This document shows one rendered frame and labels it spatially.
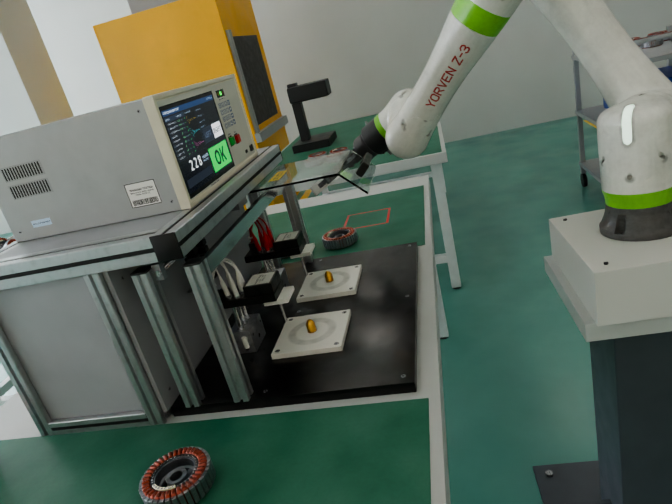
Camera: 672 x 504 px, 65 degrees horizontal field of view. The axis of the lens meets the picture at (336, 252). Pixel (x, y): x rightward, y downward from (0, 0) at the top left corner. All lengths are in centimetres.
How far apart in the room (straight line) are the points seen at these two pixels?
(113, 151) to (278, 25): 551
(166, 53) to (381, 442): 432
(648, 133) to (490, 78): 529
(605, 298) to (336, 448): 54
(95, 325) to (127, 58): 414
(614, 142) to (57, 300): 105
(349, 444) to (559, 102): 587
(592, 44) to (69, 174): 106
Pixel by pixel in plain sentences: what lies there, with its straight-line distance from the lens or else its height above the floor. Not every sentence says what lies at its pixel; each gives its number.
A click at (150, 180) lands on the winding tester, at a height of 118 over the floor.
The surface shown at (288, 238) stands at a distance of 130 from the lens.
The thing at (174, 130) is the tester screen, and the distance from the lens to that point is 101.
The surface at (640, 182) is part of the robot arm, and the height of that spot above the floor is 97.
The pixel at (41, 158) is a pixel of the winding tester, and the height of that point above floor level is 126.
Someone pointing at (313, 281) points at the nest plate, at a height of 78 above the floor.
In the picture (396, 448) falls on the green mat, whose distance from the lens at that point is 85.
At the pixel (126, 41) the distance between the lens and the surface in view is 504.
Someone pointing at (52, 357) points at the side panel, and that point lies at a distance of 114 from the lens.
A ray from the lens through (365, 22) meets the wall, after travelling 630.
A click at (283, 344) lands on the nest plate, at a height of 78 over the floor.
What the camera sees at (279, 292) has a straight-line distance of 110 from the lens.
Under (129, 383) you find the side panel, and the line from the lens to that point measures 109.
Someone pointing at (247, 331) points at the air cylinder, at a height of 82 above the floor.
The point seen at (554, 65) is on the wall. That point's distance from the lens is 645.
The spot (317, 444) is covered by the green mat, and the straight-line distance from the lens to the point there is 90.
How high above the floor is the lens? 132
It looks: 21 degrees down
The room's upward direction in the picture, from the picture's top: 15 degrees counter-clockwise
